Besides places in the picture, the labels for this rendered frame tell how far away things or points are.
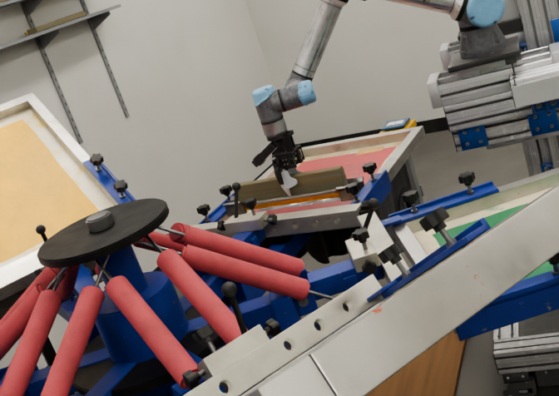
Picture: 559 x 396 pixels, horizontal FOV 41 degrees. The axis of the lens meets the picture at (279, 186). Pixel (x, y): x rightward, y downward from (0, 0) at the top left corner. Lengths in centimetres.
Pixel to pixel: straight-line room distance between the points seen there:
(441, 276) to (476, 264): 3
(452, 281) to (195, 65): 526
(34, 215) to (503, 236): 216
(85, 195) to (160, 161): 259
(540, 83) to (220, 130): 374
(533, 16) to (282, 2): 395
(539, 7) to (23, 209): 182
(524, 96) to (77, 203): 147
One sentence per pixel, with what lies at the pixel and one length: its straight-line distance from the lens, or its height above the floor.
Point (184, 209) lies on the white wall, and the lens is 530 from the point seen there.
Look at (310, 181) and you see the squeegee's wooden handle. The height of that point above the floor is 106.
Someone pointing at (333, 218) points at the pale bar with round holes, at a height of 102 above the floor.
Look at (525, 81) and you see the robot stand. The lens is 244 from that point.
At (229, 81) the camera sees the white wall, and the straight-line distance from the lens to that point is 605.
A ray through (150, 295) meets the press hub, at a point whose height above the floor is 115.
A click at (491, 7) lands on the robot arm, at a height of 142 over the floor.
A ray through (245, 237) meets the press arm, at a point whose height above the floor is 104.
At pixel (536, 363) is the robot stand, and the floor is 17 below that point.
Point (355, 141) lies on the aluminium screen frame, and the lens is 297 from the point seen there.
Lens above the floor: 178
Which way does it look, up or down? 17 degrees down
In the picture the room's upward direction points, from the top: 19 degrees counter-clockwise
